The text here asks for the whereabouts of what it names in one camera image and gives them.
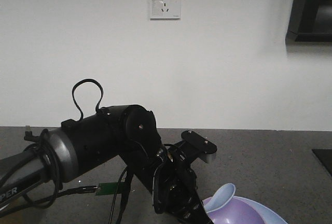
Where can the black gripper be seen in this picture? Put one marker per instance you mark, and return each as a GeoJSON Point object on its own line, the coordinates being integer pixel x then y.
{"type": "Point", "coordinates": [174, 190]}

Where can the purple plastic bowl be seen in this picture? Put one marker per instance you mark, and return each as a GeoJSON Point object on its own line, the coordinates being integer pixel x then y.
{"type": "Point", "coordinates": [235, 211]}

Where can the light blue plastic spoon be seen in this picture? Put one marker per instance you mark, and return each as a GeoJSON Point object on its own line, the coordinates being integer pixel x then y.
{"type": "Point", "coordinates": [220, 198]}

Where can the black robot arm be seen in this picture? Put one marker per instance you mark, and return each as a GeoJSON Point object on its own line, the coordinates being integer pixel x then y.
{"type": "Point", "coordinates": [76, 147]}

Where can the light blue plate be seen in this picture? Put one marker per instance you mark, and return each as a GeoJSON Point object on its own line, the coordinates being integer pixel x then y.
{"type": "Point", "coordinates": [268, 215]}

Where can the green circuit board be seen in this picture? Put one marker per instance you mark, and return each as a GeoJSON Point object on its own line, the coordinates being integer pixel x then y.
{"type": "Point", "coordinates": [109, 188]}

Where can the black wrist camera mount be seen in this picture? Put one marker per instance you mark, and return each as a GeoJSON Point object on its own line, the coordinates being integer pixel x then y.
{"type": "Point", "coordinates": [196, 146]}

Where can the white wall power socket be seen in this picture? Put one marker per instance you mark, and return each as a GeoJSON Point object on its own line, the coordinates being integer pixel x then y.
{"type": "Point", "coordinates": [164, 9]}

